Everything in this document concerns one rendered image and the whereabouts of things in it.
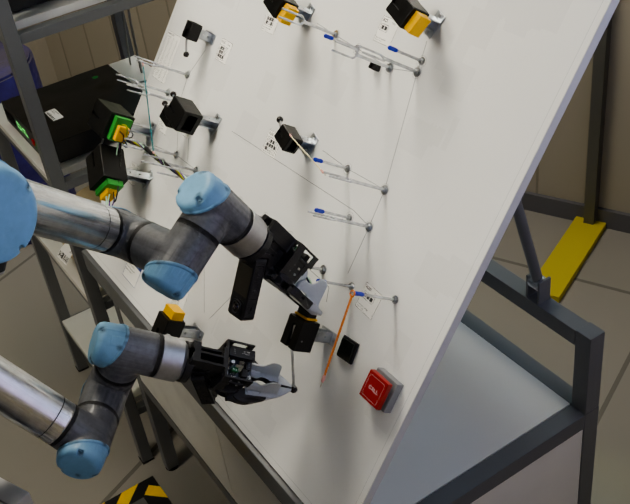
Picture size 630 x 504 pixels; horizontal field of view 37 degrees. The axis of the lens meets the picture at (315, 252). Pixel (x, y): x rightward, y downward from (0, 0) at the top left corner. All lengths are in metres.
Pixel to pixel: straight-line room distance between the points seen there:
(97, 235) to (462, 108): 0.63
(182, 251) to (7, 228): 0.36
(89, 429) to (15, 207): 0.52
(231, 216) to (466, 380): 0.79
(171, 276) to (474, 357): 0.89
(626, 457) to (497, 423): 1.09
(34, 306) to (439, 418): 2.26
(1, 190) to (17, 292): 2.88
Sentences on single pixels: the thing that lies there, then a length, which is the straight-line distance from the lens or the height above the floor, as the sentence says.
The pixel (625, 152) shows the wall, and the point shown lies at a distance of 3.71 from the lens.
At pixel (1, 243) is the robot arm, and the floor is 1.64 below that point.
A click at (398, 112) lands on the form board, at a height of 1.44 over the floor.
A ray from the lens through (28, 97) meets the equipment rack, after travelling 2.38.
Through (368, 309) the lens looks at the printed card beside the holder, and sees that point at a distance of 1.67.
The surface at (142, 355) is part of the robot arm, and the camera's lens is 1.59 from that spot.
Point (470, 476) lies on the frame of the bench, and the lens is 1.88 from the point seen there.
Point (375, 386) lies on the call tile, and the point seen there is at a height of 1.12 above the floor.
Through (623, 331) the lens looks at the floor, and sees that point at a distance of 3.42.
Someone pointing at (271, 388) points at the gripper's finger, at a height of 1.08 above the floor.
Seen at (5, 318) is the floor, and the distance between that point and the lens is 3.90.
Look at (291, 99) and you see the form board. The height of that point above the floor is 1.37.
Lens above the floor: 2.24
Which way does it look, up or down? 36 degrees down
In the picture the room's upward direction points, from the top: 8 degrees counter-clockwise
